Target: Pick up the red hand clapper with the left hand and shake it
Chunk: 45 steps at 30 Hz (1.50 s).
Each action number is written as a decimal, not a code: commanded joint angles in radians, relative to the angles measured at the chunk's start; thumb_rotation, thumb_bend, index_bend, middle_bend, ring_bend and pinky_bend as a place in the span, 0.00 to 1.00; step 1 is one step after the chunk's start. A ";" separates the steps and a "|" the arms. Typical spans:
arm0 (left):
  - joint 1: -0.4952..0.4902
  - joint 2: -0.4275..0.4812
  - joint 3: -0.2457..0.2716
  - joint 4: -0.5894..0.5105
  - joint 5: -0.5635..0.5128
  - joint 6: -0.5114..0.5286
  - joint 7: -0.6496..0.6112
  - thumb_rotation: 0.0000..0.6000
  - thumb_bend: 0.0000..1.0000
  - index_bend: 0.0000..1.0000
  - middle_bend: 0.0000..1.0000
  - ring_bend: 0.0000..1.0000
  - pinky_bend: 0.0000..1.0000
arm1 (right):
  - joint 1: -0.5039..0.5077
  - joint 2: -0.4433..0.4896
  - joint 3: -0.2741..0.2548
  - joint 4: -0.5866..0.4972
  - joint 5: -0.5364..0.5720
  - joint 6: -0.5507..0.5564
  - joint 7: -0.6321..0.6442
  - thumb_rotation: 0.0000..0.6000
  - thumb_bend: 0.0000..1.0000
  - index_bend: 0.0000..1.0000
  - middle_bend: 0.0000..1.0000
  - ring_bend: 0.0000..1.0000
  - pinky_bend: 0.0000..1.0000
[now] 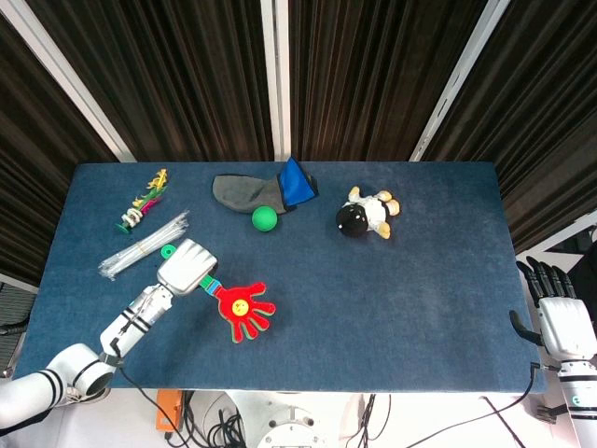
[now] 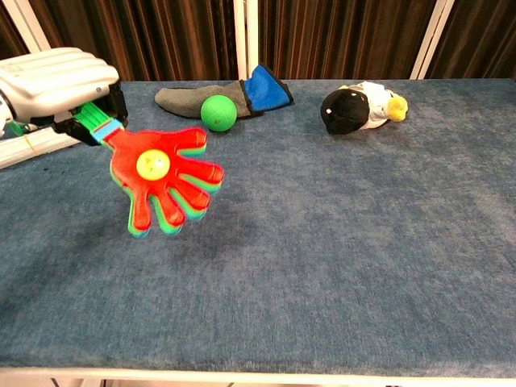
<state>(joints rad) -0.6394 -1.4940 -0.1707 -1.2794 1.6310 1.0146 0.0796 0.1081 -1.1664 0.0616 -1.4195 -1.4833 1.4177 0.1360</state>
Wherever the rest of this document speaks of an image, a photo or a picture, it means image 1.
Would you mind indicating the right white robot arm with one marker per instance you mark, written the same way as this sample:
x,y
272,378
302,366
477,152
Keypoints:
x,y
580,401

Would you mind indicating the blue felt table cover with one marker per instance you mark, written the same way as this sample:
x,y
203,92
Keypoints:
x,y
373,303

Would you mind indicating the dark brown pleated curtain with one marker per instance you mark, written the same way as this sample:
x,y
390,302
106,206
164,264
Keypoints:
x,y
186,70

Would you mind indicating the bundle of clear straws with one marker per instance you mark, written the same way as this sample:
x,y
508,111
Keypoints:
x,y
140,246

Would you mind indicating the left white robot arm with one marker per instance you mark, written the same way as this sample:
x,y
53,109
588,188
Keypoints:
x,y
135,319

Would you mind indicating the grey office chair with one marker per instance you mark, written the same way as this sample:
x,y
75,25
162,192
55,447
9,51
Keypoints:
x,y
14,322

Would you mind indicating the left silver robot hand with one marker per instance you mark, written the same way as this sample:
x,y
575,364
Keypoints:
x,y
186,270

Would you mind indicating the colourful feather shuttlecock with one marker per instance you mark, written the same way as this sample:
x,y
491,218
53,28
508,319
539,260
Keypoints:
x,y
140,210

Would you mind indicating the black and white plush toy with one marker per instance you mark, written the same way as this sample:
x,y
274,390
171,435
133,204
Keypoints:
x,y
354,219

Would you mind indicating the grey and blue sock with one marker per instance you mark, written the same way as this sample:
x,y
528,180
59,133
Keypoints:
x,y
238,191

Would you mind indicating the orange box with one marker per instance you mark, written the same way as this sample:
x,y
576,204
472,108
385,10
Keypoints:
x,y
168,410

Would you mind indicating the green rubber ball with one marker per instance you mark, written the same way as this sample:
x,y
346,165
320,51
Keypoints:
x,y
264,218

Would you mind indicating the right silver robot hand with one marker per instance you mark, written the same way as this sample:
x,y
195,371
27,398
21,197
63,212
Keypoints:
x,y
566,326

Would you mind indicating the white frame post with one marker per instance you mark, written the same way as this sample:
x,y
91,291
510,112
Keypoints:
x,y
65,74
459,79
276,74

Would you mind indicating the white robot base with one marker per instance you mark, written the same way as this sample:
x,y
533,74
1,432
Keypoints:
x,y
289,420

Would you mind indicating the red hand clapper toy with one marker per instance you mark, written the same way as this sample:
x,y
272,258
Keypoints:
x,y
240,308

